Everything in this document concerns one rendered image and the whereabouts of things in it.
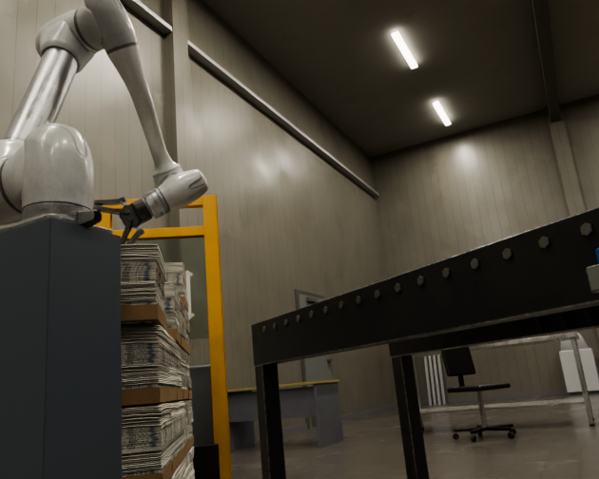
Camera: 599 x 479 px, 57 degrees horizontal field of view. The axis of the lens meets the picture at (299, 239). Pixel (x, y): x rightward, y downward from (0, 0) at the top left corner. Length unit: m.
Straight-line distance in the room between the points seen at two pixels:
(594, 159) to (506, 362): 4.84
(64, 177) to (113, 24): 0.63
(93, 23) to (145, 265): 0.74
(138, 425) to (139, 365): 0.16
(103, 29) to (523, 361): 12.00
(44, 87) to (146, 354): 0.81
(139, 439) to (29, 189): 0.74
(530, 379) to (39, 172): 12.24
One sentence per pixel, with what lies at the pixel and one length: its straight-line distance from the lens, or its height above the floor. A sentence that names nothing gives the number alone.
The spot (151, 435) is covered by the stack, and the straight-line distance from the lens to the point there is 1.67.
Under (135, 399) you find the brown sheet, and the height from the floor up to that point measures 0.62.
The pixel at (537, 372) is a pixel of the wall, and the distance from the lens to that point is 13.03.
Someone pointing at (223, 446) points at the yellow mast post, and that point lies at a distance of 3.35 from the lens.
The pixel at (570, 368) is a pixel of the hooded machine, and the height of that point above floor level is 0.51.
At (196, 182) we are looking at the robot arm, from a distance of 1.84.
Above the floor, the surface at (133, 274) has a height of 0.97.
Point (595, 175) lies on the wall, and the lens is 13.58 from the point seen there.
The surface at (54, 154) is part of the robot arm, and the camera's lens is 1.38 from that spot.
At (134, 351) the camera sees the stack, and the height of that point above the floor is 0.75.
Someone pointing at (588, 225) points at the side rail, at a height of 0.78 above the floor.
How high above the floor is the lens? 0.61
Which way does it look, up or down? 15 degrees up
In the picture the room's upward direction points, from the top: 5 degrees counter-clockwise
